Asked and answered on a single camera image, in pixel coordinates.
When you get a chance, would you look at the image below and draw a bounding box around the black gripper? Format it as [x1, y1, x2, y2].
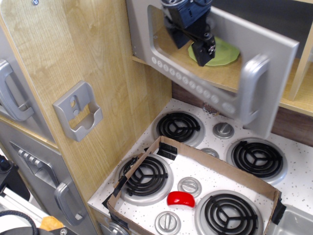
[161, 0, 216, 67]

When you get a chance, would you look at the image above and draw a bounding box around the silver microwave door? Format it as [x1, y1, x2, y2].
[126, 0, 299, 138]

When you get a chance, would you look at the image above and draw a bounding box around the green plate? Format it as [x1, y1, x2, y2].
[188, 38, 240, 66]

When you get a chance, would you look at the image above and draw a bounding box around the hanging silver skimmer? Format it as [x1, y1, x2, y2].
[202, 102, 220, 117]

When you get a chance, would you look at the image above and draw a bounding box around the back left stove burner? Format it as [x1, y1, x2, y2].
[152, 111, 205, 147]

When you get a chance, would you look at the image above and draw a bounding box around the stove burner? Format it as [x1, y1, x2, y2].
[120, 154, 174, 206]
[194, 190, 264, 235]
[225, 138, 288, 185]
[152, 111, 205, 147]

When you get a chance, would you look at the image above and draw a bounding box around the back silver stove knob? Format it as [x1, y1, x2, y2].
[213, 122, 234, 139]

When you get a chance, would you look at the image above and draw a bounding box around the silver stove knob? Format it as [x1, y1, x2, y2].
[155, 211, 181, 235]
[213, 122, 234, 139]
[178, 177, 202, 198]

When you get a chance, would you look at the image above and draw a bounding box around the cardboard fence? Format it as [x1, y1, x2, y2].
[102, 137, 285, 235]

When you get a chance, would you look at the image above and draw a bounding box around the small silver knob behind cardboard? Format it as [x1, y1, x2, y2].
[201, 148, 220, 159]

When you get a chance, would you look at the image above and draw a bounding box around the back right stove burner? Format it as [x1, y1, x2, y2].
[225, 138, 288, 185]

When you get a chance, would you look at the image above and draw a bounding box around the middle silver stove knob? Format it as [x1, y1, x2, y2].
[178, 177, 202, 198]

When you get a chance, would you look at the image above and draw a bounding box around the front left stove burner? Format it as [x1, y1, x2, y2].
[120, 154, 174, 206]

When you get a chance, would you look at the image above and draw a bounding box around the red toy piece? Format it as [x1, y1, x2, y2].
[167, 191, 196, 208]

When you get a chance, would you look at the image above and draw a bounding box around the front right stove burner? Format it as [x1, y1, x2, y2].
[194, 190, 264, 235]

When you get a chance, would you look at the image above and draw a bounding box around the front silver stove knob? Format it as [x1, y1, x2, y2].
[155, 211, 181, 235]

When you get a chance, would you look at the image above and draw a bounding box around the silver ice dispenser panel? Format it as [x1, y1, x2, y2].
[10, 142, 59, 188]

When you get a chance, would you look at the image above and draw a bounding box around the silver oven knob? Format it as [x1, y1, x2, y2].
[109, 222, 129, 235]

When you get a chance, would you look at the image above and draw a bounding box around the silver sink basin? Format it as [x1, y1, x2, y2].
[266, 205, 313, 235]

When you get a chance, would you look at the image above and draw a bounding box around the silver wall phone holder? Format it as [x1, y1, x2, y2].
[53, 81, 103, 142]

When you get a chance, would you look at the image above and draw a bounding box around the upper silver fridge handle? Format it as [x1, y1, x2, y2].
[0, 59, 34, 121]

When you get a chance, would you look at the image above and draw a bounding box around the silver fridge handle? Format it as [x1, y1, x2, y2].
[0, 59, 34, 121]
[54, 182, 83, 226]

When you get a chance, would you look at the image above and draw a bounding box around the lower silver fridge handle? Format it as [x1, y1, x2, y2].
[54, 182, 83, 226]

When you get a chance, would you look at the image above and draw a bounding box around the black cable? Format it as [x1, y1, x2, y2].
[0, 210, 40, 235]

